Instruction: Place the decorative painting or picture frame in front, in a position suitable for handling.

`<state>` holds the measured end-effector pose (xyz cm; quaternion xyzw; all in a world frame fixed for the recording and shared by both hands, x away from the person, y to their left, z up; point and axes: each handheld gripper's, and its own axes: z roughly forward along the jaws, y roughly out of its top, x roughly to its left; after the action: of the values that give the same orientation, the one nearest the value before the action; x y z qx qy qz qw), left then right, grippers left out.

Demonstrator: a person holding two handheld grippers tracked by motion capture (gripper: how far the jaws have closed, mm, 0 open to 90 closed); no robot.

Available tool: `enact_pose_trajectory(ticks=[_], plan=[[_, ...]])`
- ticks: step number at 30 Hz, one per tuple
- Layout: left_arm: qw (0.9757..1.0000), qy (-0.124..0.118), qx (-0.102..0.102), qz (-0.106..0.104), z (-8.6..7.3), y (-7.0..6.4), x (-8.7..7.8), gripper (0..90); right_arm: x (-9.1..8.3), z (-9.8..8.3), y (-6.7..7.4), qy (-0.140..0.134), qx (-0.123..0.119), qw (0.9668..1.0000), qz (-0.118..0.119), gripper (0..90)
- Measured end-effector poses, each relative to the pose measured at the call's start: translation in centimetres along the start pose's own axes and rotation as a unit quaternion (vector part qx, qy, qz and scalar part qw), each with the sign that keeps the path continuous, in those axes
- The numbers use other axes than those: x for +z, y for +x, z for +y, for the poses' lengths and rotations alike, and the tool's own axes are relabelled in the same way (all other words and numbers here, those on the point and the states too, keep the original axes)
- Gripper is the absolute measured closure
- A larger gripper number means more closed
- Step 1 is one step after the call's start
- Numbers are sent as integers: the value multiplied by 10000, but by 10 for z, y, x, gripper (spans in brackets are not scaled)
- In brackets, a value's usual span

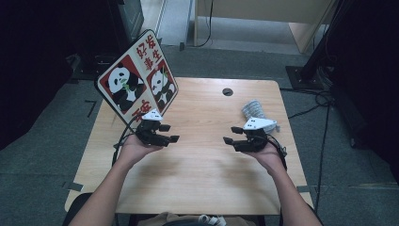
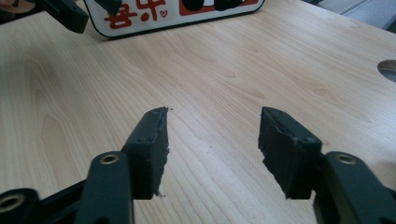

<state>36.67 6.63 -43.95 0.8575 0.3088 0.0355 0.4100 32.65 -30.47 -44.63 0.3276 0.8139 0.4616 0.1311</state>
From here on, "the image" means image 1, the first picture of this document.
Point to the black cabinet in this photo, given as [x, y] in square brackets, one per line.
[130, 15]

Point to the dark curtain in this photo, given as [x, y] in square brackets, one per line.
[376, 78]
[31, 62]

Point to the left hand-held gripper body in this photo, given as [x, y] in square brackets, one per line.
[150, 135]

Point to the person's right hand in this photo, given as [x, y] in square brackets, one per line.
[271, 158]

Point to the person's left hand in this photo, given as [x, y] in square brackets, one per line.
[133, 152]

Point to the panda picture board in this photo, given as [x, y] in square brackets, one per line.
[125, 83]

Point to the light wooden cabinet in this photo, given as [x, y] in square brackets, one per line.
[266, 9]

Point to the black flat stand base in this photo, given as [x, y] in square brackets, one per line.
[87, 72]

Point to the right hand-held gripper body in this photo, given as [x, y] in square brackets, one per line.
[255, 142]

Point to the grey knitted cloth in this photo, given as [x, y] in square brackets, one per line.
[254, 108]

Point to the black metal stand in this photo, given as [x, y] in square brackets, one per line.
[301, 78]

